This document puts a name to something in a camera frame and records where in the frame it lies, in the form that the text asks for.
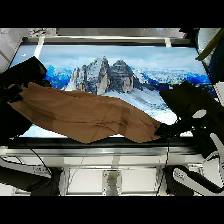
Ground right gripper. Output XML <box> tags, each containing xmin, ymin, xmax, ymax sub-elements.
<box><xmin>154</xmin><ymin>122</ymin><xmax>184</xmax><ymax>138</ymax></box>

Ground black garment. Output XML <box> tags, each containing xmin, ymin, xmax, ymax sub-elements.
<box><xmin>0</xmin><ymin>55</ymin><xmax>48</xmax><ymax>89</ymax></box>

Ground black cable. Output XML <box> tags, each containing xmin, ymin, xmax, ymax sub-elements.
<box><xmin>23</xmin><ymin>142</ymin><xmax>54</xmax><ymax>177</ymax></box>
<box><xmin>157</xmin><ymin>137</ymin><xmax>171</xmax><ymax>197</ymax></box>

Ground brown pants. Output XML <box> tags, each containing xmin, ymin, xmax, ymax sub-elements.
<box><xmin>8</xmin><ymin>81</ymin><xmax>163</xmax><ymax>145</ymax></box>

